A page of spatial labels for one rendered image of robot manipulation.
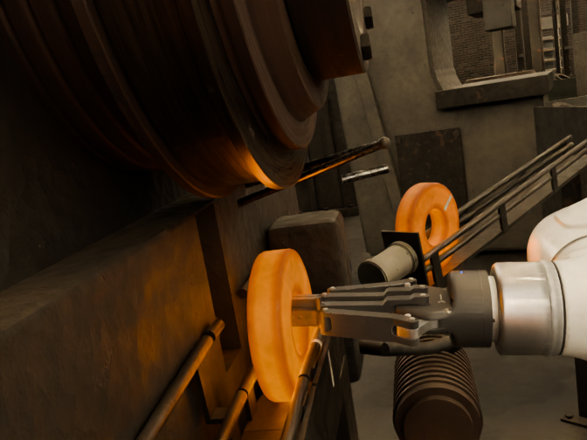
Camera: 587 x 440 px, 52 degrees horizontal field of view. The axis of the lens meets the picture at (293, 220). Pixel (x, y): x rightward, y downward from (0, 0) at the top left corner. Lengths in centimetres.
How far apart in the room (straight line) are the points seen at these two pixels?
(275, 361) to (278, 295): 6
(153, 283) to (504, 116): 281
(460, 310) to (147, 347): 28
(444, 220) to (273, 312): 60
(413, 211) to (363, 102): 231
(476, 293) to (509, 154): 265
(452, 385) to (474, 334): 34
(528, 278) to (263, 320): 25
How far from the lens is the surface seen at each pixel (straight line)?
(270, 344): 57
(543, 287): 59
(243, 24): 43
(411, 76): 326
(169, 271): 53
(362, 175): 67
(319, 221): 81
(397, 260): 99
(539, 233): 78
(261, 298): 57
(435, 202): 108
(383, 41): 330
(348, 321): 59
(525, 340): 60
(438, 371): 96
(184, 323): 55
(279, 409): 64
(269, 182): 51
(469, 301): 59
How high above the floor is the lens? 96
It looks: 11 degrees down
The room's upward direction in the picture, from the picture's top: 10 degrees counter-clockwise
